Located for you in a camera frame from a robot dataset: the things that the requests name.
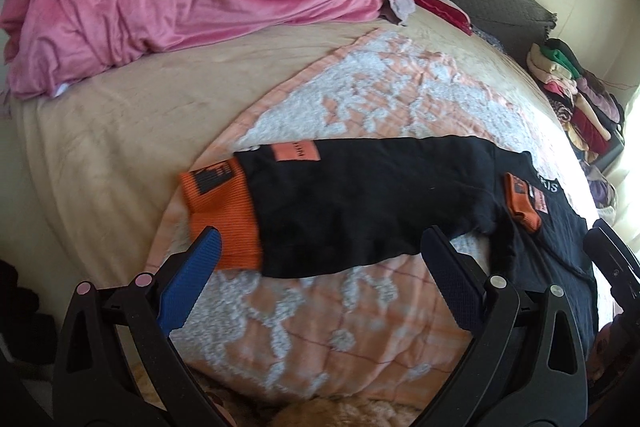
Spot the bag of purple clothes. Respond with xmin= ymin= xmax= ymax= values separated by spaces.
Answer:
xmin=584 ymin=157 xmax=622 ymax=214

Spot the dark patterned cloth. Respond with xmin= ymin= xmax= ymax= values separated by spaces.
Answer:
xmin=471 ymin=24 xmax=507 ymax=50

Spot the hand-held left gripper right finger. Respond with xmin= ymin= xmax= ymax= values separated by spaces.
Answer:
xmin=410 ymin=225 xmax=588 ymax=427

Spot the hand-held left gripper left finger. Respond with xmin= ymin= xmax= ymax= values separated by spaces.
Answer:
xmin=52 ymin=226 xmax=236 ymax=427

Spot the stack of folded clothes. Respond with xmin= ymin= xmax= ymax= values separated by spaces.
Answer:
xmin=525 ymin=38 xmax=627 ymax=158

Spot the black sweater with orange cuffs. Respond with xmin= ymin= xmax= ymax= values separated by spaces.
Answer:
xmin=180 ymin=135 xmax=601 ymax=348

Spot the white curtain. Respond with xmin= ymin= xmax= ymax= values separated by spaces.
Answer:
xmin=606 ymin=72 xmax=640 ymax=228

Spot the beige bed sheet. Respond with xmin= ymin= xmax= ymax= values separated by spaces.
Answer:
xmin=10 ymin=4 xmax=526 ymax=293

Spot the peach and white patterned blanket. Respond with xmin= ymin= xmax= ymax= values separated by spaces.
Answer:
xmin=142 ymin=27 xmax=616 ymax=408

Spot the red pillow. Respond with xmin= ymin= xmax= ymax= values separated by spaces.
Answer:
xmin=410 ymin=0 xmax=474 ymax=36

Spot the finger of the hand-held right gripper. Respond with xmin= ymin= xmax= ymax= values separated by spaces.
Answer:
xmin=583 ymin=228 xmax=640 ymax=308
xmin=594 ymin=218 xmax=640 ymax=278

